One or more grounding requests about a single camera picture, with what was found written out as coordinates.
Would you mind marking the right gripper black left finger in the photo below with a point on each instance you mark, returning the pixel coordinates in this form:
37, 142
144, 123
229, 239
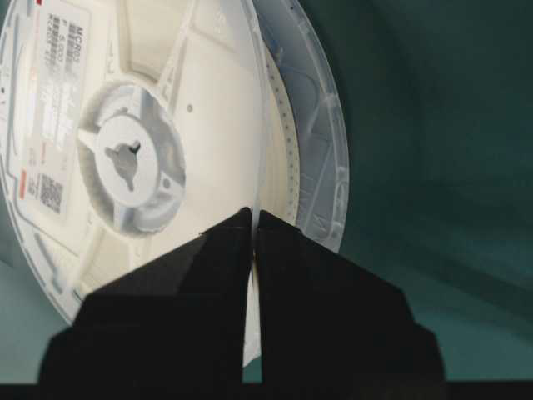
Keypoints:
172, 329

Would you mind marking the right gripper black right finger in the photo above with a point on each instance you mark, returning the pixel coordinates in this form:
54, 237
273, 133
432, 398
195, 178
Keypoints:
333, 330

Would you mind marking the white component reel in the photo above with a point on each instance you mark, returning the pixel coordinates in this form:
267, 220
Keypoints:
128, 128

